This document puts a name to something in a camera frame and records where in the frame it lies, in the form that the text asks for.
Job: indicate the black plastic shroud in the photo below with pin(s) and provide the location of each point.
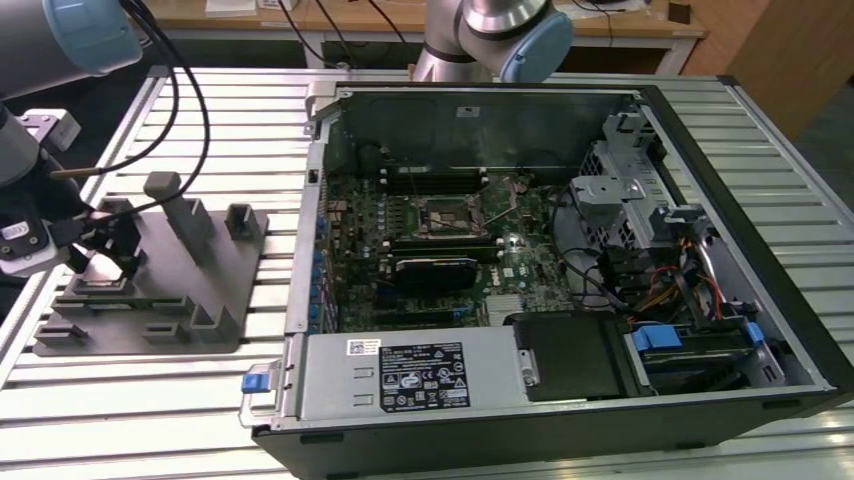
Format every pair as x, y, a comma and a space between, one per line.
574, 355

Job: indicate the silver CPU chip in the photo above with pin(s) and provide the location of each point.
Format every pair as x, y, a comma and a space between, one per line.
103, 267

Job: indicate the hard disk in blue carrier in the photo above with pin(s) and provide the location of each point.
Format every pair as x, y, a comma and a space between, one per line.
694, 365

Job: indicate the thin metal locking lever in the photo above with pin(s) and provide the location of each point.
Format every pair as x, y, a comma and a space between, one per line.
414, 185

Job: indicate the black graphics card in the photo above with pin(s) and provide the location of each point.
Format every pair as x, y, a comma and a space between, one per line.
434, 277

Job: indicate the silver power supply unit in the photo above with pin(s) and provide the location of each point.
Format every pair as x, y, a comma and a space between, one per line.
334, 380

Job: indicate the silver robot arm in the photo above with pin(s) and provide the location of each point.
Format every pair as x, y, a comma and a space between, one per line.
27, 50

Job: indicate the silver chipset heatsink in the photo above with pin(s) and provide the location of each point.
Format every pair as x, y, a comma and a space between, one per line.
505, 306

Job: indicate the wooden cabinet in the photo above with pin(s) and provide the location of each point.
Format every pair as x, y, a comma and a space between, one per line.
788, 50

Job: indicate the small black box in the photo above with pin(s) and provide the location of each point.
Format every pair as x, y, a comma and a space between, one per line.
680, 12

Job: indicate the grey metal drive cage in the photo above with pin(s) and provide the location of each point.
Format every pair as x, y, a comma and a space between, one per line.
614, 195

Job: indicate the green motherboard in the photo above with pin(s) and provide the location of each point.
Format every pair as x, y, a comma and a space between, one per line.
354, 235

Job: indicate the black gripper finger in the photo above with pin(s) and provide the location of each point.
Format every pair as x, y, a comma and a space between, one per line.
130, 245
79, 257

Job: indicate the white paper box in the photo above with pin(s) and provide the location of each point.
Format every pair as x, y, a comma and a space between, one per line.
277, 4
230, 5

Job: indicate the grey parts rack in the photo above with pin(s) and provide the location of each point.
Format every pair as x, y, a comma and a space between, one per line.
187, 280

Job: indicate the small grey wrist camera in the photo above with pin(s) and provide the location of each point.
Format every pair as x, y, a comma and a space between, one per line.
63, 127

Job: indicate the blue case latch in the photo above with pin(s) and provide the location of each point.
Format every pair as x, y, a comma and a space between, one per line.
255, 385

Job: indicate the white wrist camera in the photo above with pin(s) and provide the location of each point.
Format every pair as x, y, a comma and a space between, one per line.
23, 250

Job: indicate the black open PC case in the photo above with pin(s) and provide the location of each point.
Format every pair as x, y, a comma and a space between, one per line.
468, 450

